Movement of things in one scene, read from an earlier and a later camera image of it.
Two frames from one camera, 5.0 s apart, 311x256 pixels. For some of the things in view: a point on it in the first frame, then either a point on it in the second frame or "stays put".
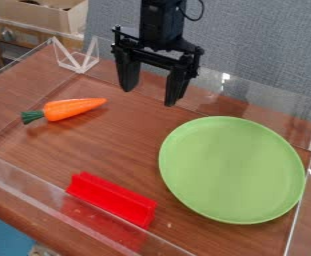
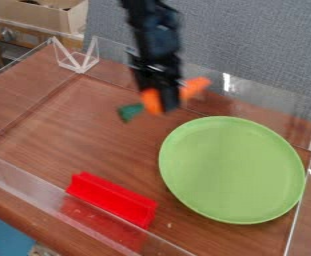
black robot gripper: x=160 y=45 -> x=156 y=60
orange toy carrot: x=63 y=109 -> x=153 y=98
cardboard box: x=58 y=15 stays put
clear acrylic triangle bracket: x=75 y=61 stays put
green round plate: x=234 y=168 stays put
